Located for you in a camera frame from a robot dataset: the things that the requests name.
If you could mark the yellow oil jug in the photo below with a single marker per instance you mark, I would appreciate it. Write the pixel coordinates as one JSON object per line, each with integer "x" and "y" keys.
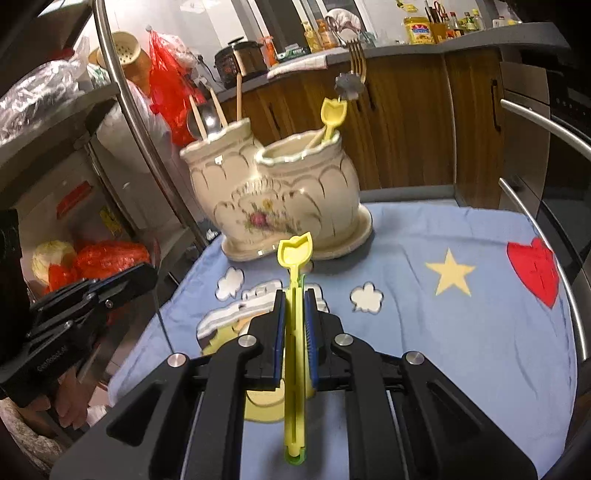
{"x": 419, "y": 30}

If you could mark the built-in oven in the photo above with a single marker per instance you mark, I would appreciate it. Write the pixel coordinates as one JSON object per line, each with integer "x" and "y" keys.
{"x": 547, "y": 170}

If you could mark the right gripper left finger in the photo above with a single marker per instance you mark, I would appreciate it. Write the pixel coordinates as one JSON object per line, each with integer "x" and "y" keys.
{"x": 185, "y": 419}

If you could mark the white towel on counter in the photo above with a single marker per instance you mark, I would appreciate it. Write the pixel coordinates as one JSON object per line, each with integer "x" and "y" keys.
{"x": 313, "y": 62}

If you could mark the flower shaped small spoon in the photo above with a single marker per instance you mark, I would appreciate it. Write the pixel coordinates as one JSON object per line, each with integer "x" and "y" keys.
{"x": 349, "y": 86}

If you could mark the gold fork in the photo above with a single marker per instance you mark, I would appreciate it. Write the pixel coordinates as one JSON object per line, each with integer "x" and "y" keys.
{"x": 357, "y": 59}

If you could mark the red plastic bag hanging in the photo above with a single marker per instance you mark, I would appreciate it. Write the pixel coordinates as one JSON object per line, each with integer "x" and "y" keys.
{"x": 170, "y": 84}

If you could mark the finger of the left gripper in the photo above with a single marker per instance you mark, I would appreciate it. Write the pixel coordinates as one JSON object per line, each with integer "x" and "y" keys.
{"x": 117, "y": 290}
{"x": 89, "y": 314}

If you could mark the blue cartoon cloth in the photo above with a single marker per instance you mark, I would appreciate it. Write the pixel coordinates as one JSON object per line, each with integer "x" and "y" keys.
{"x": 508, "y": 348}

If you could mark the cabbage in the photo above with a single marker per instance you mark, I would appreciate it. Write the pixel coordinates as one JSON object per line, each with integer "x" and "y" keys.
{"x": 55, "y": 252}

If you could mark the knife block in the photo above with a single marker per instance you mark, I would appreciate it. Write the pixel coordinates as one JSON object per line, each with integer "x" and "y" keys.
{"x": 438, "y": 27}

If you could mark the electric pressure cooker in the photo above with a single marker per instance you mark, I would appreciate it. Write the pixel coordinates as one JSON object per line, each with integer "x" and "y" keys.
{"x": 240, "y": 56}

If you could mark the steel rack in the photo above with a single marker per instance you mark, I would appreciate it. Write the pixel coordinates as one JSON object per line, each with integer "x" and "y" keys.
{"x": 42, "y": 166}

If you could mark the cream ceramic utensil holder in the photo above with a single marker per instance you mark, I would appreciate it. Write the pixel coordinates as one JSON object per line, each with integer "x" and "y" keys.
{"x": 259, "y": 195}

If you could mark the wooden kitchen cabinets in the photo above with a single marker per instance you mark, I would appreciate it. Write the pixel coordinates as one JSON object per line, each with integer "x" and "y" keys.
{"x": 424, "y": 119}

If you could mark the large steel spoon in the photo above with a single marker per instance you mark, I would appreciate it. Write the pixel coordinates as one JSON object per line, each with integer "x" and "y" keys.
{"x": 209, "y": 117}

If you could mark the yellow colander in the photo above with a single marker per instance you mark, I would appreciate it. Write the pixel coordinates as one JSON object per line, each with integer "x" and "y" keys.
{"x": 134, "y": 61}

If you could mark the white plastic bag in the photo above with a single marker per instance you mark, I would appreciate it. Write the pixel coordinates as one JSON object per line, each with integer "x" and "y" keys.
{"x": 117, "y": 136}

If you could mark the person left hand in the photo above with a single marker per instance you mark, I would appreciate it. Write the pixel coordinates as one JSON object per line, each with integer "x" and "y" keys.
{"x": 70, "y": 402}

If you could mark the red plastic bag lower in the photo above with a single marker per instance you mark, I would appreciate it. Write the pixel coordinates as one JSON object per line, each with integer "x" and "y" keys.
{"x": 94, "y": 261}

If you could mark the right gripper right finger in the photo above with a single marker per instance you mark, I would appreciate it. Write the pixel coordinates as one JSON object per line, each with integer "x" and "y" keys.
{"x": 405, "y": 419}

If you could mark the cooking oil bottle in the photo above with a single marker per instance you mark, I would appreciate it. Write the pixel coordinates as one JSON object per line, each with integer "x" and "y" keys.
{"x": 326, "y": 35}
{"x": 311, "y": 37}

